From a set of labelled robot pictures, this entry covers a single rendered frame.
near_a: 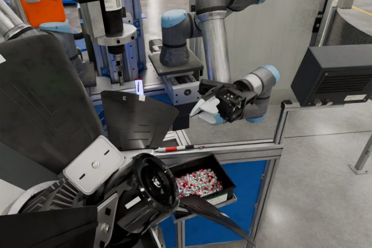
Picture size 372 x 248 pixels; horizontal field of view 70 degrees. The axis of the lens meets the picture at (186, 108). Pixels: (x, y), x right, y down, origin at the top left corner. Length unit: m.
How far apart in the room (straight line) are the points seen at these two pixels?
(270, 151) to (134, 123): 0.66
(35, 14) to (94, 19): 3.97
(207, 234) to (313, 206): 0.85
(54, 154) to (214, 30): 0.57
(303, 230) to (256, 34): 1.57
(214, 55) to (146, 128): 0.33
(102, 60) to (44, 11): 3.00
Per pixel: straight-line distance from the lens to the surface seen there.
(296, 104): 1.06
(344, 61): 1.00
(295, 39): 2.67
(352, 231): 2.13
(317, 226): 2.05
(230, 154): 1.11
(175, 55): 1.27
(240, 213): 1.48
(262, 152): 1.15
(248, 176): 1.27
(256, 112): 0.92
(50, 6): 4.37
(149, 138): 0.63
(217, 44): 0.85
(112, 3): 0.41
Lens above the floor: 1.60
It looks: 35 degrees down
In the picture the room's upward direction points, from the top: straight up
